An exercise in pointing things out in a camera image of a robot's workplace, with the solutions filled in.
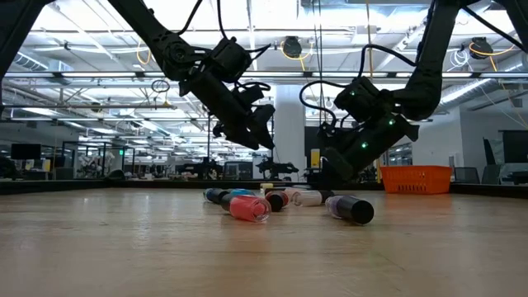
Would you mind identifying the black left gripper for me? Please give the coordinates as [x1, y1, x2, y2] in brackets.
[180, 70, 276, 150]

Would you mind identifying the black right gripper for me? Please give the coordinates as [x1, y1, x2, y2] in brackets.
[318, 115, 420, 182]

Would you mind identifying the clear nail polish bottle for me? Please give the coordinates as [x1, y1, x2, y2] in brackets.
[290, 189, 336, 208]

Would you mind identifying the purple nail polish bottle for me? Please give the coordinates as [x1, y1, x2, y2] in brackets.
[324, 195, 375, 226]

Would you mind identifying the nude pink nail polish bottle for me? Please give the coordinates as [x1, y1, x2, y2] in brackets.
[271, 186, 309, 199]

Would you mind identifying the dark red nail polish bottle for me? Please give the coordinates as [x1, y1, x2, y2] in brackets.
[264, 190, 290, 213]

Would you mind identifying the teal blue nail polish bottle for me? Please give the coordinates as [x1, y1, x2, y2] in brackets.
[203, 187, 230, 205]

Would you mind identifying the coral pink nail polish bottle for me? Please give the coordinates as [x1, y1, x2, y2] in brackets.
[219, 194, 272, 224]

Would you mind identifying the white pillar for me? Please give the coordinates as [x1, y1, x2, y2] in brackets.
[274, 85, 307, 182]

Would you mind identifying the black cabinet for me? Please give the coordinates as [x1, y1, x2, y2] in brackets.
[304, 126, 356, 183]

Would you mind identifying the orange plastic basket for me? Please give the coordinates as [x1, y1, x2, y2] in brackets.
[379, 165, 453, 195]

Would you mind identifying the gray mesh chair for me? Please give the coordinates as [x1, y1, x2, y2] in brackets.
[453, 167, 482, 186]
[481, 164, 503, 186]

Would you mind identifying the large black screen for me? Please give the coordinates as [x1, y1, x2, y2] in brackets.
[501, 130, 528, 165]

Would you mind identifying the small black monitor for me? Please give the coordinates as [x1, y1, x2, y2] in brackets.
[11, 144, 42, 161]

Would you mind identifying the black frame stand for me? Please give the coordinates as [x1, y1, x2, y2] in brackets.
[207, 119, 275, 182]

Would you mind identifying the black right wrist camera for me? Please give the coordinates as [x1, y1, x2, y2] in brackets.
[332, 76, 394, 124]

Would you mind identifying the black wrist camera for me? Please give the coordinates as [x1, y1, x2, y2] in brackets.
[207, 35, 253, 80]
[332, 76, 394, 124]

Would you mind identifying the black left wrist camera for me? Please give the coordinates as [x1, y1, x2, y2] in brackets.
[207, 35, 253, 80]

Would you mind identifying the black ceiling cable reel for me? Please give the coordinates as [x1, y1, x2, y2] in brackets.
[281, 35, 304, 61]
[469, 35, 495, 61]

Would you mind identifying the black table frame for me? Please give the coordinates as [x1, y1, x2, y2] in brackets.
[0, 180, 528, 196]

